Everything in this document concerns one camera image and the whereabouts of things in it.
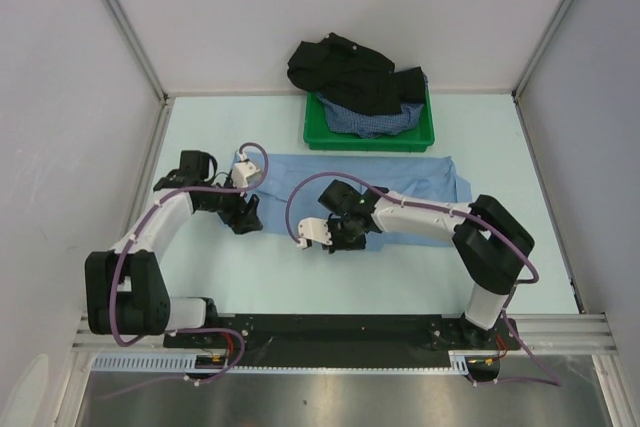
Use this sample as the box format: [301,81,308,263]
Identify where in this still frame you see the purple cable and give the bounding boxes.
[94,141,272,401]
[284,171,561,388]

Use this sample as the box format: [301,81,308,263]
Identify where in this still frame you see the aluminium corner post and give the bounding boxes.
[101,0,168,105]
[511,0,576,102]

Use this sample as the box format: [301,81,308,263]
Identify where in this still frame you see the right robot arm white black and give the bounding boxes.
[318,180,535,348]

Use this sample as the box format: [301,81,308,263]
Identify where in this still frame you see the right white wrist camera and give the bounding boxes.
[297,217,333,249]

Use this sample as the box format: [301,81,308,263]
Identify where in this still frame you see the green plastic bin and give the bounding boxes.
[302,91,436,153]

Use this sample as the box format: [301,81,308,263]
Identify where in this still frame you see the white slotted cable duct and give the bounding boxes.
[92,353,197,372]

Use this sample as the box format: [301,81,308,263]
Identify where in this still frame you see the dark blue checked shirt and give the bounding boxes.
[316,66,428,138]

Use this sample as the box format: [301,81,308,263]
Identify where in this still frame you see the light blue long sleeve shirt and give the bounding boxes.
[253,154,472,251]

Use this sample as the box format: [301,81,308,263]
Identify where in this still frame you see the black long sleeve shirt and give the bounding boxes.
[287,33,427,116]

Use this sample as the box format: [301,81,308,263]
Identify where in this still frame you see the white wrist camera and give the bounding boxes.
[297,217,333,249]
[230,160,262,192]

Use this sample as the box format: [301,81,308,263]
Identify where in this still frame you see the aluminium frame rail front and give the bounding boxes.
[70,311,621,354]

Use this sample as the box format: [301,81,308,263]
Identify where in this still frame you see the right aluminium corner post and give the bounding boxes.
[511,0,576,102]

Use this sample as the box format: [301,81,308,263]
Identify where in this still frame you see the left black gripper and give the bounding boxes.
[198,172,262,234]

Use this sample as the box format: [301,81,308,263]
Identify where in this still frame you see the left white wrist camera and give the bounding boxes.
[230,160,262,192]

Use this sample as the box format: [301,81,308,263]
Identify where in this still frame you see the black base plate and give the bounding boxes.
[164,313,503,369]

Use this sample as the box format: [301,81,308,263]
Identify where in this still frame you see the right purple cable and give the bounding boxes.
[284,171,561,388]

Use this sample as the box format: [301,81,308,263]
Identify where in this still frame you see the left aluminium corner post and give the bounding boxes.
[101,0,168,105]

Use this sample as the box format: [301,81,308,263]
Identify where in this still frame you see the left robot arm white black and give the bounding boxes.
[84,149,269,347]

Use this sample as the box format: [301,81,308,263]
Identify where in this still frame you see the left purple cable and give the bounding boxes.
[94,141,272,401]

